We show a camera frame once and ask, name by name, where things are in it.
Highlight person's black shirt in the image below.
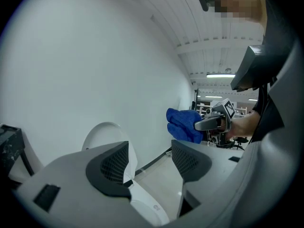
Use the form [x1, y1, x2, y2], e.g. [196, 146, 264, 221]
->
[250, 0, 300, 143]

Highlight white toilet lid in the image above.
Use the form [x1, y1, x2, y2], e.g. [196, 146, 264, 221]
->
[81, 122, 139, 184]

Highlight ceiling tube light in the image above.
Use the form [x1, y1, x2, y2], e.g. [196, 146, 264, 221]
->
[205, 73, 237, 79]

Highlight person's right forearm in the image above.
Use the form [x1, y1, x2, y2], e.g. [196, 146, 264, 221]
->
[227, 110, 261, 138]

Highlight blue cloth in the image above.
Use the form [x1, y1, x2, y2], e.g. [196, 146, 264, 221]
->
[166, 107, 205, 144]

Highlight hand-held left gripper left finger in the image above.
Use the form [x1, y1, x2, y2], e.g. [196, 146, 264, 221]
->
[14, 140, 156, 228]

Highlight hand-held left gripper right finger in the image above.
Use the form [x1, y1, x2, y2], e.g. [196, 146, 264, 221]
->
[171, 139, 247, 220]

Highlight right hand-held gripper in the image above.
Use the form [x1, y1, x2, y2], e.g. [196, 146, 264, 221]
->
[194, 98, 236, 140]

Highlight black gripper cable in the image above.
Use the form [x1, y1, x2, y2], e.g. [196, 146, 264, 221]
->
[254, 81, 270, 139]

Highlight black office chair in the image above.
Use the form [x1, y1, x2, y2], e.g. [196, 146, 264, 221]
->
[230, 136, 249, 151]

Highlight person's head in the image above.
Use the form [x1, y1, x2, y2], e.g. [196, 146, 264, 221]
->
[209, 0, 267, 24]

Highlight black chest-mounted screen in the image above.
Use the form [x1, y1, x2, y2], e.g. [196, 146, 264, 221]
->
[230, 44, 270, 92]

